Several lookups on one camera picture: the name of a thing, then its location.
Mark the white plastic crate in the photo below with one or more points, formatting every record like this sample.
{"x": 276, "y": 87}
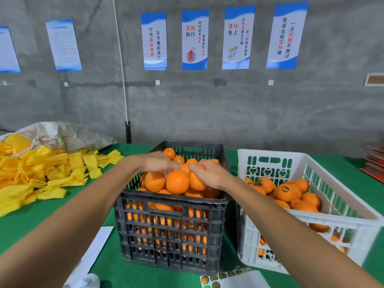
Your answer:
{"x": 270, "y": 152}

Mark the black plastic crate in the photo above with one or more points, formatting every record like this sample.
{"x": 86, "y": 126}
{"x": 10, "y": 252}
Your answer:
{"x": 174, "y": 237}

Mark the white printed paper sheet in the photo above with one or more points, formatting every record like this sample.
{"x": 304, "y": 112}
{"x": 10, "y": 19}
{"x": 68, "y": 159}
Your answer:
{"x": 90, "y": 255}

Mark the pile of yellow bags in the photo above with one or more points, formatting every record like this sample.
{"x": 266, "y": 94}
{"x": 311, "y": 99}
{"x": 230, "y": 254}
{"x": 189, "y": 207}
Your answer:
{"x": 36, "y": 171}

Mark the white pole with black base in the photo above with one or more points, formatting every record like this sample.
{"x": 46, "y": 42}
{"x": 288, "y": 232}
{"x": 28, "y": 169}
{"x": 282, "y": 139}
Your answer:
{"x": 122, "y": 63}

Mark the person's right hand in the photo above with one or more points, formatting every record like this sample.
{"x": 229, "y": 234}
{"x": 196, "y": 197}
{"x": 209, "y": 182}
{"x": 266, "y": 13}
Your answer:
{"x": 213, "y": 175}

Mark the person's left hand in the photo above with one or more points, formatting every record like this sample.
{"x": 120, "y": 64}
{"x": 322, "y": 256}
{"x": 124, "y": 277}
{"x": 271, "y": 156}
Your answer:
{"x": 153, "y": 162}

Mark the blue white wall poster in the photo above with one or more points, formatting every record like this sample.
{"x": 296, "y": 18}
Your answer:
{"x": 238, "y": 37}
{"x": 195, "y": 40}
{"x": 154, "y": 42}
{"x": 287, "y": 36}

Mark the beige woven sack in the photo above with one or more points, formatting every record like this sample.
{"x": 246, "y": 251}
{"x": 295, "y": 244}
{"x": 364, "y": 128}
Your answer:
{"x": 66, "y": 133}

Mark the white handheld controller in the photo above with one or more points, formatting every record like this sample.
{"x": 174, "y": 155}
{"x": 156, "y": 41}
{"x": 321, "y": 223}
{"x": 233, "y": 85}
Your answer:
{"x": 90, "y": 282}

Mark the heap of labelled oranges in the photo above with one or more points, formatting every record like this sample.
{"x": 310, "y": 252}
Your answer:
{"x": 288, "y": 192}

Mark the person's left forearm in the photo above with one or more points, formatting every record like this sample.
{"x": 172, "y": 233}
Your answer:
{"x": 66, "y": 231}

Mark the pile of oranges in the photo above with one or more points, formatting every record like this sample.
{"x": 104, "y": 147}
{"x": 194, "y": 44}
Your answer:
{"x": 177, "y": 181}

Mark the person's right forearm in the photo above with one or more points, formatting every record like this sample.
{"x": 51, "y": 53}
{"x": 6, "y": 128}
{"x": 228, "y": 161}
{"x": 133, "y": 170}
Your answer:
{"x": 300, "y": 243}

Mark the green felt table cover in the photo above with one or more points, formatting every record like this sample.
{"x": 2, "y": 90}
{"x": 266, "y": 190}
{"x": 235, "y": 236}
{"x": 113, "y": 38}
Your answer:
{"x": 348, "y": 171}

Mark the beige wall plate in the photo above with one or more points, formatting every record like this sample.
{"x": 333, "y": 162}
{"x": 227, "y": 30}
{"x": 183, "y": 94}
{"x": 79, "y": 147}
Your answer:
{"x": 375, "y": 79}

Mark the stack of red cardboard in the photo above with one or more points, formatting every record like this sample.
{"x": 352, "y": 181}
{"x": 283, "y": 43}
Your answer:
{"x": 375, "y": 162}

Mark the white notice with blue border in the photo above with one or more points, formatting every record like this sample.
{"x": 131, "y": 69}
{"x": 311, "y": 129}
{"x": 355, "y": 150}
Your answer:
{"x": 9, "y": 51}
{"x": 63, "y": 45}

